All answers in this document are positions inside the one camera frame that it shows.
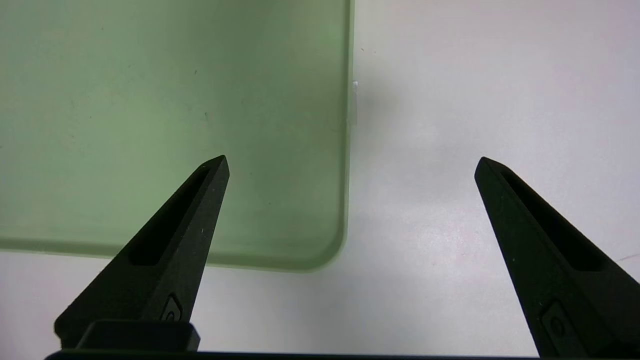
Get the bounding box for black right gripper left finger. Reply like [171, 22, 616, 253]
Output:
[54, 155, 230, 351]

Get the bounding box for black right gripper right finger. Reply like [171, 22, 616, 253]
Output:
[474, 156, 640, 357]

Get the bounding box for light green plastic tray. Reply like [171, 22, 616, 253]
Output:
[0, 0, 356, 273]

